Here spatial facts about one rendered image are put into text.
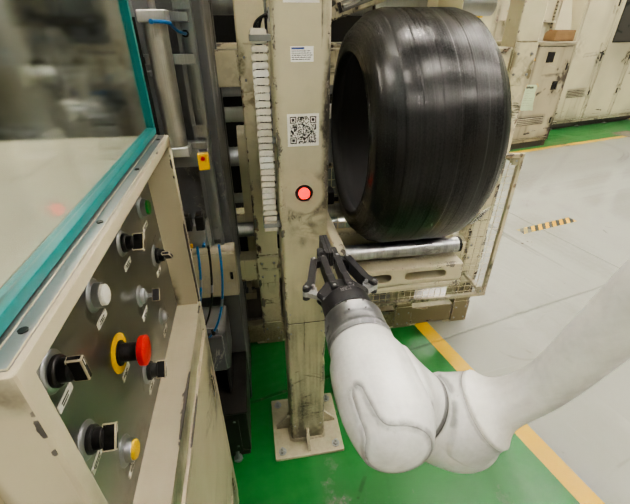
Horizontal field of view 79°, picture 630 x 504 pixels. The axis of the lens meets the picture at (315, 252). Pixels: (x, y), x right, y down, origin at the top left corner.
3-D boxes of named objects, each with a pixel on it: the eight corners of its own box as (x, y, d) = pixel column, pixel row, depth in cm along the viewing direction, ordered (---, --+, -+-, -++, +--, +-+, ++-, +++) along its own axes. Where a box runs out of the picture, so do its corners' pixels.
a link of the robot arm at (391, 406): (307, 355, 51) (370, 391, 57) (330, 472, 37) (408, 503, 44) (366, 304, 48) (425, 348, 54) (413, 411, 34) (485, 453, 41)
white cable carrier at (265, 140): (265, 231, 103) (249, 28, 78) (264, 223, 107) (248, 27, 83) (281, 230, 104) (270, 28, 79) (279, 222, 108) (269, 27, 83)
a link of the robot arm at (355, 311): (329, 325, 49) (321, 297, 54) (328, 374, 53) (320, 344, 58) (397, 317, 50) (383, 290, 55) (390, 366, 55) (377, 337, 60)
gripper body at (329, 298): (381, 296, 55) (363, 262, 63) (323, 302, 54) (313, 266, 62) (376, 335, 59) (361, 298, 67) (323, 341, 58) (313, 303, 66)
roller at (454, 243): (338, 264, 104) (341, 259, 100) (336, 249, 106) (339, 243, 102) (457, 253, 109) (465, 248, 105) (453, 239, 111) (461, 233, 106)
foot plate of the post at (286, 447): (276, 461, 145) (275, 455, 143) (271, 402, 168) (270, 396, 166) (344, 450, 149) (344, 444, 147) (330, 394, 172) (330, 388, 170)
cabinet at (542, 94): (496, 153, 488) (523, 42, 423) (464, 142, 534) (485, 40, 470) (547, 145, 518) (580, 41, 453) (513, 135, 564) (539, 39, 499)
